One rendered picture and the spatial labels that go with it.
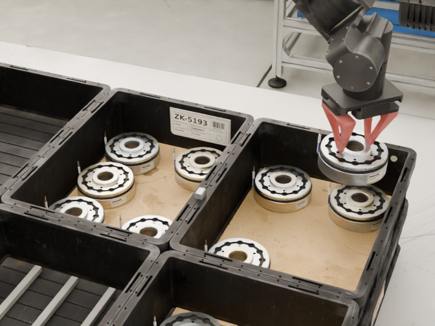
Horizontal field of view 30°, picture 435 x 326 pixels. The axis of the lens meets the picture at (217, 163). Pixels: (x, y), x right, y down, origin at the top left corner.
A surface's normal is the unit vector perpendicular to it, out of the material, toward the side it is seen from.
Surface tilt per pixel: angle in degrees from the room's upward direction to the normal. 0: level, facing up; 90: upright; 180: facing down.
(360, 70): 90
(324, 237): 0
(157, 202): 0
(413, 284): 0
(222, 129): 90
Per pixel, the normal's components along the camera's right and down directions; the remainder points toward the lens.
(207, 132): -0.38, 0.54
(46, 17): 0.00, -0.82
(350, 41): 0.63, -0.47
